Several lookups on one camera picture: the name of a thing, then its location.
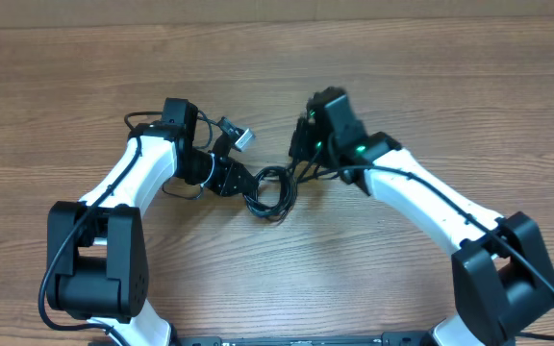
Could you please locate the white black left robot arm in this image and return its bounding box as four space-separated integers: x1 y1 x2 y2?
38 98 258 345

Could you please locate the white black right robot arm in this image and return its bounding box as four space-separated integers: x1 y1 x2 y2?
290 86 554 345

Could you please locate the black USB-A cable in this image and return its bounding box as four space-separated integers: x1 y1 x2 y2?
243 165 299 223

